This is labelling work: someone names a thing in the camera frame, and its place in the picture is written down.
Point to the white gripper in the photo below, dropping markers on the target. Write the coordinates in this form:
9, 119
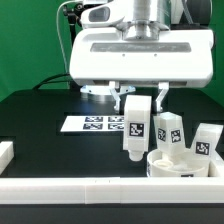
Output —
181, 58

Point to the white round stool seat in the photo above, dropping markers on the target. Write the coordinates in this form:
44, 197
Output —
183, 165

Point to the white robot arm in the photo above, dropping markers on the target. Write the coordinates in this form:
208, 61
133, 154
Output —
146, 19

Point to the white marker tag sheet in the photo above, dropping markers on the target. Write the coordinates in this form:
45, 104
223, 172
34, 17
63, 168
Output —
93, 123

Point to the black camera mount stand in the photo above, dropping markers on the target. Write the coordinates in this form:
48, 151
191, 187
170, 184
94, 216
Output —
73, 15

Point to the white U-shaped fence wall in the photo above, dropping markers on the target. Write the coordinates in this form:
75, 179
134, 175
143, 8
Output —
108, 190

